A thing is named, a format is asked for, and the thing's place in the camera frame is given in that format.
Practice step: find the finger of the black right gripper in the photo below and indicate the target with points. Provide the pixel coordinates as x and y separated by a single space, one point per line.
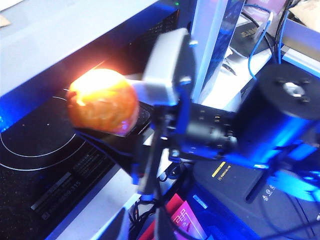
137 87
110 150

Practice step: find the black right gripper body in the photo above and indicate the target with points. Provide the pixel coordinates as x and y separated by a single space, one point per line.
200 132

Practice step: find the white table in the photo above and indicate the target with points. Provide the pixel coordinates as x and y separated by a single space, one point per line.
215 100

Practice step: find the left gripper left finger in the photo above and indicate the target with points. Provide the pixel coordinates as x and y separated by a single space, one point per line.
120 227

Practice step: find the black router with antennas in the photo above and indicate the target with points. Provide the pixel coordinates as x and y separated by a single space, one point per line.
247 35

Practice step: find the grey Midea microwave body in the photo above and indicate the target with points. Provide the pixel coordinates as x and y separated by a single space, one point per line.
50 45

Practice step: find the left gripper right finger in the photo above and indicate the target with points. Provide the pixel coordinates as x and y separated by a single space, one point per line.
163 227

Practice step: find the CD-R disc spindle case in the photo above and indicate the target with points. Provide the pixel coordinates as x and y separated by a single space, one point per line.
262 6

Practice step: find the orange fruit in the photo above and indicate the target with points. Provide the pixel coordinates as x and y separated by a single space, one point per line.
105 105

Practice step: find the black paper shredder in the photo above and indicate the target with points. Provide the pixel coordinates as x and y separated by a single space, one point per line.
237 180

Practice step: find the pink box with gold pattern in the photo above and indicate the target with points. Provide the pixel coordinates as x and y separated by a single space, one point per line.
185 217

